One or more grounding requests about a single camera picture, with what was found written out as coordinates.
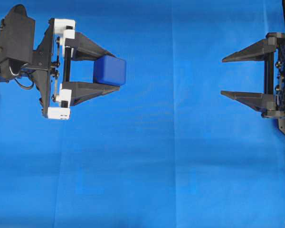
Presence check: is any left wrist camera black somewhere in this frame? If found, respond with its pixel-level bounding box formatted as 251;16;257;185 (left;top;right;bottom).
0;4;35;82

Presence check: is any blue block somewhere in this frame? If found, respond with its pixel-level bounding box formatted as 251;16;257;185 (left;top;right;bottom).
93;55;126;86

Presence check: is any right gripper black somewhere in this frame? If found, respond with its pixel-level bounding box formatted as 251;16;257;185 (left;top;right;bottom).
220;32;285;118

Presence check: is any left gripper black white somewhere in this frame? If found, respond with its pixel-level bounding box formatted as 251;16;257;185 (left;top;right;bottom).
33;19;120;120

